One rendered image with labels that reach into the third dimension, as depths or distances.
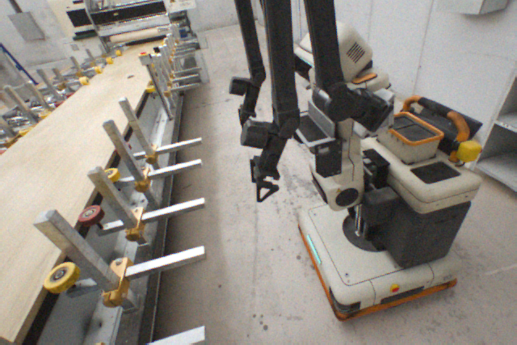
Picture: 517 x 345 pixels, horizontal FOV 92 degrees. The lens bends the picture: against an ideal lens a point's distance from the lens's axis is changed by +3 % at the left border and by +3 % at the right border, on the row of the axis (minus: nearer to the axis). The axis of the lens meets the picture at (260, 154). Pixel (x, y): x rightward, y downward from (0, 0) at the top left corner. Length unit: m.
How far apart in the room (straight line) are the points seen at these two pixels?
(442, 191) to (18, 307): 1.37
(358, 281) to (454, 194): 0.59
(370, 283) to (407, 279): 0.18
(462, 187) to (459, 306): 0.82
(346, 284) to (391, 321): 0.36
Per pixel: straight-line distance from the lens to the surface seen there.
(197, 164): 1.25
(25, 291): 1.07
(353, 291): 1.40
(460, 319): 1.79
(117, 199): 1.03
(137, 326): 1.03
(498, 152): 2.64
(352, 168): 1.02
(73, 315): 1.18
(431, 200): 1.12
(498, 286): 1.97
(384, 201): 1.10
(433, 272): 1.55
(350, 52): 0.81
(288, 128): 0.63
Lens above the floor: 1.53
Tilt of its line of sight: 35 degrees down
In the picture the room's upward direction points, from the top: 11 degrees counter-clockwise
